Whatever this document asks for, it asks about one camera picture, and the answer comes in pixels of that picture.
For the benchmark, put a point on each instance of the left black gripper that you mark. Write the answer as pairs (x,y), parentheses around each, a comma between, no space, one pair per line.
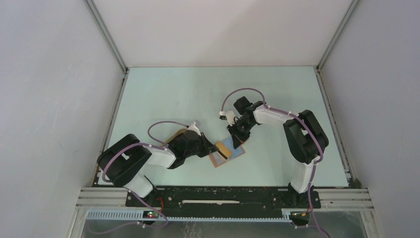
(208,148)

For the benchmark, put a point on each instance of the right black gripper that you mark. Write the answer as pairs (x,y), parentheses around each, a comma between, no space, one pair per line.
(237,137)

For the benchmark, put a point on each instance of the tan credit card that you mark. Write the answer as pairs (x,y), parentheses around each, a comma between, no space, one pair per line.
(224,152)

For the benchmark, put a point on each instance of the yellow oval tray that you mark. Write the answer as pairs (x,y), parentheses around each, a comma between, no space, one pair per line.
(179,132)

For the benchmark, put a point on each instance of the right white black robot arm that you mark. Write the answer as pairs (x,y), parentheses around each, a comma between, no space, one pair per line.
(305,137)

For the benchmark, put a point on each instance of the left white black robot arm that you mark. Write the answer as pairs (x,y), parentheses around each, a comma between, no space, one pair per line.
(122,162)

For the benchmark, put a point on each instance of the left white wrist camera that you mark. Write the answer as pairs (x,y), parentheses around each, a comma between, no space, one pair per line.
(194,127)

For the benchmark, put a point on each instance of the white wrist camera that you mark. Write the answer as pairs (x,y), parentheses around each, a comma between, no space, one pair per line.
(194,127)
(229,116)

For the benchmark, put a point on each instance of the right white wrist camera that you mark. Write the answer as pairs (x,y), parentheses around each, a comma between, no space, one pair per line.
(229,116)

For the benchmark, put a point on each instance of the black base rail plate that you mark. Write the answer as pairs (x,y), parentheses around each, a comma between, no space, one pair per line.
(235,202)

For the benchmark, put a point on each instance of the aluminium frame rail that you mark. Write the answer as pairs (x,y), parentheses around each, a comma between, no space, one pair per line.
(119,204)

